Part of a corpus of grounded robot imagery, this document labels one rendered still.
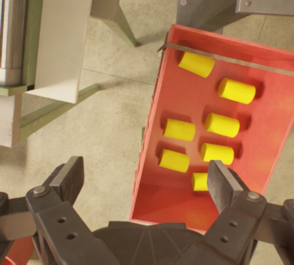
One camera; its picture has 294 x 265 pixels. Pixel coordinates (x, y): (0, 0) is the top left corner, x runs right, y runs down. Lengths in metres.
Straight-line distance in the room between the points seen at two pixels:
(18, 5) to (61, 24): 0.07
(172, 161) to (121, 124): 0.75
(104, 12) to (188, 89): 0.45
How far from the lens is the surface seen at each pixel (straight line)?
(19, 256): 2.02
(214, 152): 0.83
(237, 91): 0.78
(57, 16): 0.44
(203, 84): 0.81
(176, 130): 0.76
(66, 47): 0.43
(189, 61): 0.73
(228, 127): 0.80
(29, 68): 0.43
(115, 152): 1.56
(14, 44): 0.41
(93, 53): 1.44
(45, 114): 0.71
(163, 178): 0.92
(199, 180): 0.87
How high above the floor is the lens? 1.40
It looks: 75 degrees down
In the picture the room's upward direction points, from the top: 179 degrees clockwise
